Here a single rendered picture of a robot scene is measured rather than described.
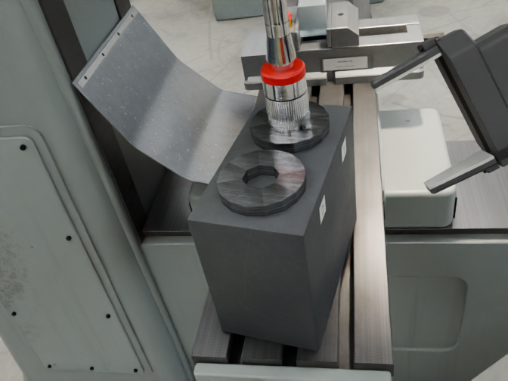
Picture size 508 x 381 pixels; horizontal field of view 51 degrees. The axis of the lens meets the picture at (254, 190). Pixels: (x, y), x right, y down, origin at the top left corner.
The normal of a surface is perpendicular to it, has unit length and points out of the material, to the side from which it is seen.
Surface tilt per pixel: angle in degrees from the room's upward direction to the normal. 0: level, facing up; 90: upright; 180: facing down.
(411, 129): 0
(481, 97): 63
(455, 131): 0
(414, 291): 90
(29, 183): 89
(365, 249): 0
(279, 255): 90
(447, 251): 90
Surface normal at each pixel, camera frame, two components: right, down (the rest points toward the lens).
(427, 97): -0.15, -0.76
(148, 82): 0.80, -0.36
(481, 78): -0.08, 0.23
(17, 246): -0.14, 0.63
